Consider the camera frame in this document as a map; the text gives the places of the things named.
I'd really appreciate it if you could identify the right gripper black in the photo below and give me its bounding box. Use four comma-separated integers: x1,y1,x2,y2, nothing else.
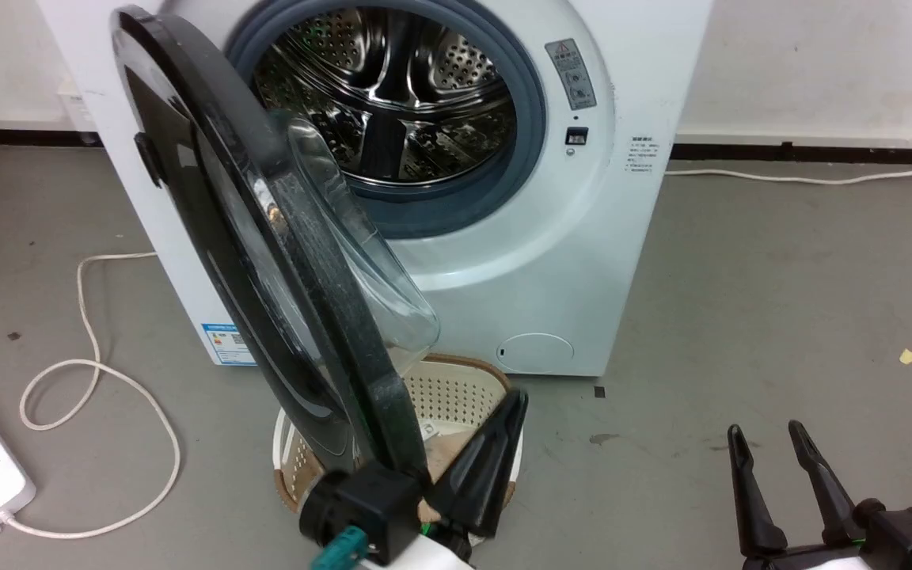
727,420,912,570

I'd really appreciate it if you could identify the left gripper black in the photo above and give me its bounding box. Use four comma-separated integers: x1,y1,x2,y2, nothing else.
298,388,530,568

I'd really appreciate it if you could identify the black round washer door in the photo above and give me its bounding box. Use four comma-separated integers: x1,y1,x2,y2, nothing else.
110,4,441,485

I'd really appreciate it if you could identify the white front-load washing machine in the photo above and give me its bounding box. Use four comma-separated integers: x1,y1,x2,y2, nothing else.
36,0,714,378

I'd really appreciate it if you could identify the grey rubber door gasket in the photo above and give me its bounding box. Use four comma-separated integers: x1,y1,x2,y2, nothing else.
225,0,546,240

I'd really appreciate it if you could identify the white perforated laundry basket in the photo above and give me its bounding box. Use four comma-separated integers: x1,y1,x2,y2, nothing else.
272,354,525,547

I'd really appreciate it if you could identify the round white filter cover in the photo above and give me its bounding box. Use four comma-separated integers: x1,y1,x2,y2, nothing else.
497,332,575,374

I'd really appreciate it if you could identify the blue energy label sticker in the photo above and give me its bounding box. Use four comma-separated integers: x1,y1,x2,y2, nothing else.
201,321,258,367

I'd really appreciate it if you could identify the steel perforated washer drum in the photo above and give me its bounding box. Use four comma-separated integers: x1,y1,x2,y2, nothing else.
253,6,519,188

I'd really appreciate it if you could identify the grey warning sticker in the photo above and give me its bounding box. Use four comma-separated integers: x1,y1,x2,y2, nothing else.
545,38,598,111

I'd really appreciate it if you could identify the white power strip cable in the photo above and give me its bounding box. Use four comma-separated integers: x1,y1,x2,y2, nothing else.
0,251,182,541

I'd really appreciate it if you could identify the thin white floor cable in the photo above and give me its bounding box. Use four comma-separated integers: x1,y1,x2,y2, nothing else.
665,153,912,186

